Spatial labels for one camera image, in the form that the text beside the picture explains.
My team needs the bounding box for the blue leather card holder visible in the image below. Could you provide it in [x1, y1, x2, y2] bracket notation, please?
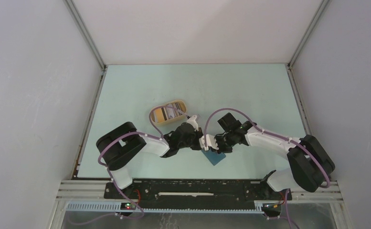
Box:
[202, 149, 226, 166]

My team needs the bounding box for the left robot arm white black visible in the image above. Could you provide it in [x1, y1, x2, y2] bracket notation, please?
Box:
[95, 122, 203, 199]

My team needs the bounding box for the stack of cards in tray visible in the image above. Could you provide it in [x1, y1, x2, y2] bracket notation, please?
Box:
[151, 102, 186, 123]

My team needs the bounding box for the beige oval card tray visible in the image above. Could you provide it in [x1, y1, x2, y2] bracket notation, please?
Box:
[149, 100, 188, 125]

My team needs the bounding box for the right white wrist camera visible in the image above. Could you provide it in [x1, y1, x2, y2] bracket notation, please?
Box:
[199, 135, 219, 152]

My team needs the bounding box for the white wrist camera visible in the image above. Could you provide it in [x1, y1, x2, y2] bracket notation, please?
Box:
[199, 135, 219, 152]
[186, 115, 199, 131]

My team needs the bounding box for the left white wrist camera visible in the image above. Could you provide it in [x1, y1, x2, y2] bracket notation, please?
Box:
[186, 115, 199, 131]

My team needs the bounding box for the white strip on rail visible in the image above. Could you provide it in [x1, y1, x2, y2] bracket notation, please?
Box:
[158, 192, 214, 197]

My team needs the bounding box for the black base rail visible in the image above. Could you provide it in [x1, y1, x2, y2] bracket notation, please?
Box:
[104, 179, 285, 210]

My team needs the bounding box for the right controller board with wires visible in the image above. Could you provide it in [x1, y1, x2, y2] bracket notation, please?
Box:
[262, 203, 282, 212]

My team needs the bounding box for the controller board with wires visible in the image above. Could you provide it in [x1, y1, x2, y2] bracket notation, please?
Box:
[262, 203, 282, 212]
[121, 189, 141, 210]

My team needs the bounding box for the left controller board with wires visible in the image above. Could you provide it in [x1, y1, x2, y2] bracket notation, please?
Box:
[121, 189, 141, 210]

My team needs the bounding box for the aluminium frame front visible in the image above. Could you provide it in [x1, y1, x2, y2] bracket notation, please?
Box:
[56, 179, 343, 213]

